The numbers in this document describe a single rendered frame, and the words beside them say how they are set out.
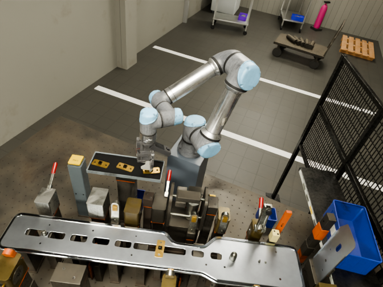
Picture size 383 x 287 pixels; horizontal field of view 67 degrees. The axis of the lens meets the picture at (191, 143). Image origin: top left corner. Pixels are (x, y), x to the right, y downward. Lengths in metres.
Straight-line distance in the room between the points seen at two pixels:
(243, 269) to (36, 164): 1.54
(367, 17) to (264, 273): 7.74
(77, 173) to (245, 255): 0.93
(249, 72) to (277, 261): 0.88
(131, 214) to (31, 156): 1.11
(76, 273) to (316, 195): 1.30
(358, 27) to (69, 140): 7.60
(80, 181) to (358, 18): 7.89
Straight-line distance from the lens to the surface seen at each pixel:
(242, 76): 1.28
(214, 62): 1.38
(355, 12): 8.61
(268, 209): 1.39
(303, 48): 6.04
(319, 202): 1.80
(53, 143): 2.39
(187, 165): 1.66
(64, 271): 1.38
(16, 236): 1.56
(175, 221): 1.54
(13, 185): 2.18
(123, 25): 4.51
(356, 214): 1.77
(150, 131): 1.25
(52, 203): 1.59
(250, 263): 1.47
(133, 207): 1.44
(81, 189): 1.69
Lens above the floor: 2.26
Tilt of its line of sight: 41 degrees down
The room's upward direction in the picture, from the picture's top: 9 degrees clockwise
